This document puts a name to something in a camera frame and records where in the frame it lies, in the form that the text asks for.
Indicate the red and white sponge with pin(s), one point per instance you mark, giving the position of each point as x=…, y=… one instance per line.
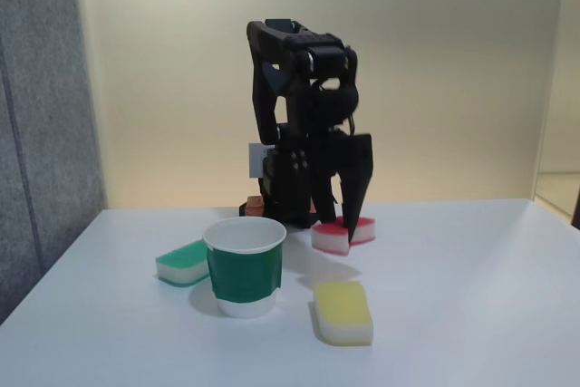
x=327, y=239

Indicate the green and white sponge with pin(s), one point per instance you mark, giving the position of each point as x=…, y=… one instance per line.
x=181, y=264

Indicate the grey fabric partition panel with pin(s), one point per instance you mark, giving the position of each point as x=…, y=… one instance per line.
x=45, y=133

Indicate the white paper label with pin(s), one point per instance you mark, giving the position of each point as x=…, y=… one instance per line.
x=256, y=160

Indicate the orange table clamp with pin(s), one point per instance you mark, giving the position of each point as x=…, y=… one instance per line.
x=254, y=206

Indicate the white cup with green tape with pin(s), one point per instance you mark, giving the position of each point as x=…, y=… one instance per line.
x=244, y=269

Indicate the yellow and white sponge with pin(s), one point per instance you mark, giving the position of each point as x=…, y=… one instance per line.
x=344, y=310

